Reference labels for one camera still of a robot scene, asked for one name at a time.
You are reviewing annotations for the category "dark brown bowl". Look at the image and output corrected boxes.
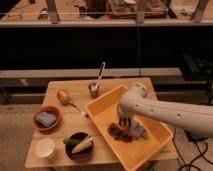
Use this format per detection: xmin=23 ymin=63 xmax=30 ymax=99
xmin=63 ymin=132 xmax=94 ymax=161

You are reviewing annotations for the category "green cucumber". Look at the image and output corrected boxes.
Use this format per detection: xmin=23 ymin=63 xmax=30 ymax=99
xmin=63 ymin=138 xmax=80 ymax=145

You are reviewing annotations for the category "metal spoon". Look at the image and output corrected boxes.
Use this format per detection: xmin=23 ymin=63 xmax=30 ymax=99
xmin=60 ymin=99 xmax=88 ymax=117

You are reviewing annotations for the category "yellow corn cob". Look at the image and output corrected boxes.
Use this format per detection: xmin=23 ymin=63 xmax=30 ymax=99
xmin=72 ymin=137 xmax=93 ymax=154

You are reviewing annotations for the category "orange bowl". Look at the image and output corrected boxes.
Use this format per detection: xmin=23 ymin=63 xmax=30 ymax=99
xmin=32 ymin=106 xmax=61 ymax=131

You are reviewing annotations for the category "small brown cup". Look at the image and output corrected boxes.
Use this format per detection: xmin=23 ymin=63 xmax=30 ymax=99
xmin=88 ymin=82 xmax=100 ymax=98

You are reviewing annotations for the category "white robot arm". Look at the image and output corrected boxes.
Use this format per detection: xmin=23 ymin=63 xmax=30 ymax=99
xmin=117 ymin=82 xmax=213 ymax=138

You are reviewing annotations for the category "wooden table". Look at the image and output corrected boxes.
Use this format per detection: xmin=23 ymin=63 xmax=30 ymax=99
xmin=25 ymin=78 xmax=177 ymax=168

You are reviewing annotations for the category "white brush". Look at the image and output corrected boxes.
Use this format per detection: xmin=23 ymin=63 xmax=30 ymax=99
xmin=91 ymin=62 xmax=106 ymax=91

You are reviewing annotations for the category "brown crumbs pile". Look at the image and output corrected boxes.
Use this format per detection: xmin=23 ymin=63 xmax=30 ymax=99
xmin=107 ymin=123 xmax=133 ymax=143

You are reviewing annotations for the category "black cable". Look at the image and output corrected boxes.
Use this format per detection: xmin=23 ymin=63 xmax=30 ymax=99
xmin=172 ymin=126 xmax=213 ymax=171

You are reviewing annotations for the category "blue sponge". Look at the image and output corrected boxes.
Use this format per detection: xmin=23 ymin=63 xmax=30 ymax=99
xmin=35 ymin=112 xmax=57 ymax=127

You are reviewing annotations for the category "yellow plastic tray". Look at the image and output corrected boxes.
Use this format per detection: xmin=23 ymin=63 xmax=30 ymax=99
xmin=84 ymin=84 xmax=175 ymax=171

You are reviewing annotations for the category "white cup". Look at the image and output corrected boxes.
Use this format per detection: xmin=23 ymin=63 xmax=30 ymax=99
xmin=35 ymin=138 xmax=56 ymax=160

